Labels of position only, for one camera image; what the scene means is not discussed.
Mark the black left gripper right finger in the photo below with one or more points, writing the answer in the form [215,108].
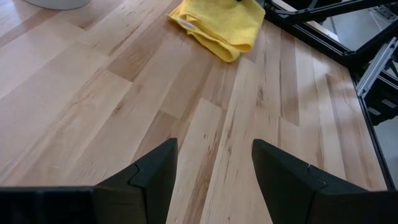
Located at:
[311,205]

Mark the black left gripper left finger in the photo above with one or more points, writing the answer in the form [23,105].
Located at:
[124,205]

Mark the yellow microfiber towel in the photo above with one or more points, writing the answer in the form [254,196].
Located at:
[224,25]

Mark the white round plant pot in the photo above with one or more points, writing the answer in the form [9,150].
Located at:
[59,3]

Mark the silver aluminium rail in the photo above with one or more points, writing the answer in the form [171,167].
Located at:
[376,67]

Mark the black aluminium table frame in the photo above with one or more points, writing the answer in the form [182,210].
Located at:
[326,46]

